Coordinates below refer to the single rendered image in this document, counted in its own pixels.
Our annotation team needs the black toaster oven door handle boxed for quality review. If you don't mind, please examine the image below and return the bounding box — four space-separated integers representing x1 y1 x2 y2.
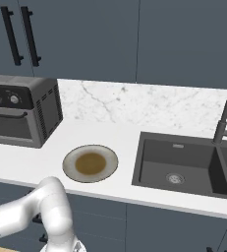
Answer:
0 110 28 120

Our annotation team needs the grey base cupboard front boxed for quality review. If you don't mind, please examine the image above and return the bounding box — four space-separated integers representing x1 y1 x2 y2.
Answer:
0 179 128 252
124 203 227 252

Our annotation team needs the dark grey sink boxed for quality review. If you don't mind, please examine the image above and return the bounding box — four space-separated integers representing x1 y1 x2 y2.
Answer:
131 131 227 201

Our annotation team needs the grey plate with brown centre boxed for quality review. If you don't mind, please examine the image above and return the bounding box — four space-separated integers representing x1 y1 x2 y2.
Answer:
62 144 120 184

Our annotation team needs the grey toaster oven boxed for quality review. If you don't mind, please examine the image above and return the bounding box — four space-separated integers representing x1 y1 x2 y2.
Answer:
0 74 64 150

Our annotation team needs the grey wall cupboard door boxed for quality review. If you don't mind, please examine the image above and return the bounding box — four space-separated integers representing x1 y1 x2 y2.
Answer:
17 0 141 84
0 0 35 78
136 0 227 91

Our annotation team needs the black base cupboard handle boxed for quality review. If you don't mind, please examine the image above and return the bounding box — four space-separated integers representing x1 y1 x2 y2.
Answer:
31 214 43 224
38 233 49 244

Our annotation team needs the toaster oven door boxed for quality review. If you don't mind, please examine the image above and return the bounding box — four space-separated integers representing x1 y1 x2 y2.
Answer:
0 105 42 150

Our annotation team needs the dark grey tap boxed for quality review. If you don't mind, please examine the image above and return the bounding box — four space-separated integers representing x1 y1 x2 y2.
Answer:
211 94 227 146

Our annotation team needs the silver toaster oven knob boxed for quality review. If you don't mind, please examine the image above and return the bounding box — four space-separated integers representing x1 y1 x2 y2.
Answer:
9 94 21 105

